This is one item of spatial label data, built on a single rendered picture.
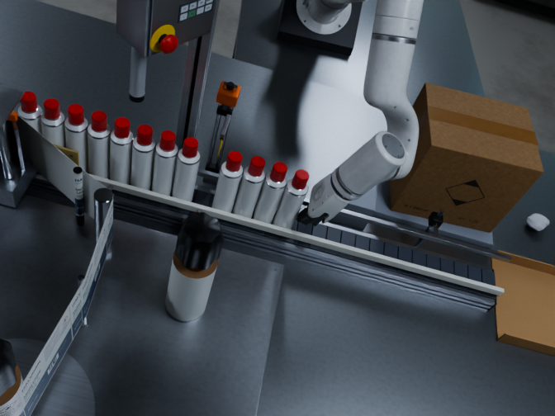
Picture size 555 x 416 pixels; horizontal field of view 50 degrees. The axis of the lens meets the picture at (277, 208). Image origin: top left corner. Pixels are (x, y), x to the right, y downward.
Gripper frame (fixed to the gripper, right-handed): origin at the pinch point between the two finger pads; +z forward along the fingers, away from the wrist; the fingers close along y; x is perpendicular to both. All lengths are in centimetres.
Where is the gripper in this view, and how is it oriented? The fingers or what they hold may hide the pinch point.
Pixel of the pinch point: (305, 216)
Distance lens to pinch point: 144.9
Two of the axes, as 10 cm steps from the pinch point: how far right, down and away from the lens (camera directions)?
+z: -5.4, 4.7, 7.0
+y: -1.6, 7.6, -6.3
